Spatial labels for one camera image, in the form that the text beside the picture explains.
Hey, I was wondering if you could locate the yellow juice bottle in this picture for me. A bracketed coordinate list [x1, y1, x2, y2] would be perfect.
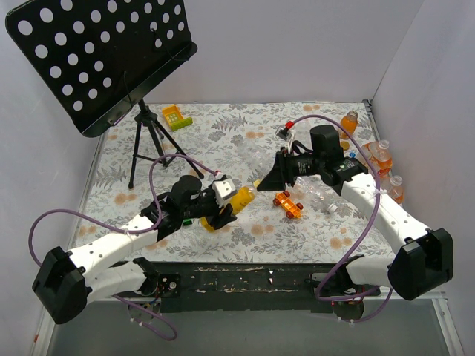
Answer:
[200, 179, 261, 233]

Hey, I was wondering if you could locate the gold bottle cap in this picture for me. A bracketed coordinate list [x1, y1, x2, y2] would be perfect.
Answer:
[340, 142, 350, 151]

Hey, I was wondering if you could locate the orange juice bottle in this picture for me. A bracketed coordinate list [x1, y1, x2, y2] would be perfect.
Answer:
[339, 111, 358, 139]

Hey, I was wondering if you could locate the crushed orange label bottle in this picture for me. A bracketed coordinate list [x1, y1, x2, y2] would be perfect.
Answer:
[363, 139, 393, 177]

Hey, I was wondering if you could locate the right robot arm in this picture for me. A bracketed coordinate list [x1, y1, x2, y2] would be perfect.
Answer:
[257, 125, 453, 300]

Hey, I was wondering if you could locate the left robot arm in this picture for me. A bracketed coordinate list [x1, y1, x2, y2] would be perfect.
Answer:
[33, 175, 237, 324]

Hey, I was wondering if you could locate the clear bottle white cap lower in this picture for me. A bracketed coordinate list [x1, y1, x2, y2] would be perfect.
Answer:
[295, 177, 337, 215]

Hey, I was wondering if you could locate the floral patterned table mat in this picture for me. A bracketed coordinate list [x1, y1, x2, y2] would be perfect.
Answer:
[72, 102, 376, 263]

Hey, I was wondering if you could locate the black perforated music stand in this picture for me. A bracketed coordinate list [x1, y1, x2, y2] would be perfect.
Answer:
[4, 0, 206, 190]

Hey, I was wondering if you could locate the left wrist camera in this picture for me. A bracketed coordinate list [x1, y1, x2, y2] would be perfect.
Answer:
[212, 179, 237, 207]

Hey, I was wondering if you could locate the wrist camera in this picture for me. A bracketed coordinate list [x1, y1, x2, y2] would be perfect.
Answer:
[212, 179, 237, 207]
[275, 121, 294, 142]

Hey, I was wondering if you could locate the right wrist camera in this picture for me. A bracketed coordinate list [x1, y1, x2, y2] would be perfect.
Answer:
[275, 121, 294, 142]

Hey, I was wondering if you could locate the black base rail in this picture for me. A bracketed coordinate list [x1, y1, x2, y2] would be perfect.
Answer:
[114, 259, 390, 314]

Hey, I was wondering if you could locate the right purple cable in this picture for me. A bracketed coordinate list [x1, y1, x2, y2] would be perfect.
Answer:
[285, 113, 393, 323]

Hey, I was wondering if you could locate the purple cable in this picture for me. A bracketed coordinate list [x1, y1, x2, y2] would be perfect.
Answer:
[28, 154, 226, 341]
[285, 113, 393, 323]

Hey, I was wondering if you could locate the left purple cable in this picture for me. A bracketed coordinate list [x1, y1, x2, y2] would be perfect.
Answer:
[28, 154, 226, 341]

